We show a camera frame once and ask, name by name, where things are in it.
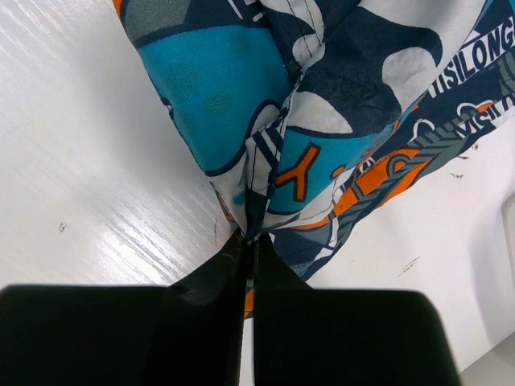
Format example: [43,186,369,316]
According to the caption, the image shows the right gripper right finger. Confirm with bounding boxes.
[253,236,460,385]

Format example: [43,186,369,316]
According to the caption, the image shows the colourful patterned shorts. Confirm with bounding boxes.
[118,0,515,318]

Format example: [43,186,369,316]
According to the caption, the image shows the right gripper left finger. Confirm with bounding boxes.
[1,232,246,385]

